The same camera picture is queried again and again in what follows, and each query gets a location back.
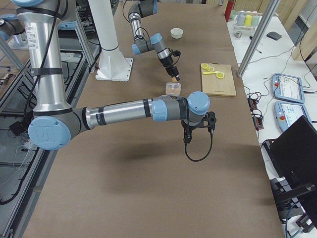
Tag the upper blue teach pendant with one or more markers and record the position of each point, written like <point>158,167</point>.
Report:
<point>288,88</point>

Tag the white tray with cups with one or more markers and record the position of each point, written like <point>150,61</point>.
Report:
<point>239,21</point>

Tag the yellow cup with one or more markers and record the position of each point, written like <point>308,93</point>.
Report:
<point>248,20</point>

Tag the clear plastic egg carton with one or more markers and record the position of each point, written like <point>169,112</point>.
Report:
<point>173,86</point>

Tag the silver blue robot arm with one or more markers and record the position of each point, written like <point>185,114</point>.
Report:
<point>55,121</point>
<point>144,43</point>

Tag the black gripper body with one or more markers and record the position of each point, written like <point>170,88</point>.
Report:
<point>186,125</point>
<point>167,62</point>

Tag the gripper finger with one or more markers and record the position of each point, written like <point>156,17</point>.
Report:
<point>176,73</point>
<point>170,73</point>
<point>187,137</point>

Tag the yellow plastic knife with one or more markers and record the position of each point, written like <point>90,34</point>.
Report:
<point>207,72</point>

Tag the blue teach pendant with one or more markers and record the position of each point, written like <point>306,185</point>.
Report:
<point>287,113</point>
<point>288,88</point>

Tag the small metal cup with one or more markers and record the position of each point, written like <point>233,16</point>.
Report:
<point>238,34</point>

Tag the red bottle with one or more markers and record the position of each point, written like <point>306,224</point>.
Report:
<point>228,9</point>

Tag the dark grey pad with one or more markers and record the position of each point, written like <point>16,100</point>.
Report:
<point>274,35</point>

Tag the orange black adapter box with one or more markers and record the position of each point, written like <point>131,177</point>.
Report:
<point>252,104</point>
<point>257,123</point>

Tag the lemon slice at board end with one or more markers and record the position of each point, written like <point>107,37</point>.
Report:
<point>204,65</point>

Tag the lemon slice beside knife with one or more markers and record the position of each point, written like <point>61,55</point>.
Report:
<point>220,74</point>

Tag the black monitor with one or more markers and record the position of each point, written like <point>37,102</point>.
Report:
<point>294,156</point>

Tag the brown egg from bowl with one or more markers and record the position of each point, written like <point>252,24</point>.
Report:
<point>174,79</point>

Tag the lower blue teach pendant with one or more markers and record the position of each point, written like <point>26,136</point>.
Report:
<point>287,113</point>

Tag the wooden cutting board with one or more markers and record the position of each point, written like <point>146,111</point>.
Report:
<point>211,85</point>

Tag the white ceramic bowl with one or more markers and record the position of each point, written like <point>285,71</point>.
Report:
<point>176,33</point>

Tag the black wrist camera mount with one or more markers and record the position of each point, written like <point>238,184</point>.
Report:
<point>209,121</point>
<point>176,53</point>

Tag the aluminium frame post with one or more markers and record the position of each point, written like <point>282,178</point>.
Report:
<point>263,24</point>

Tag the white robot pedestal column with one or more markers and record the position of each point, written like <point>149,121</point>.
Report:
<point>113,65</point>

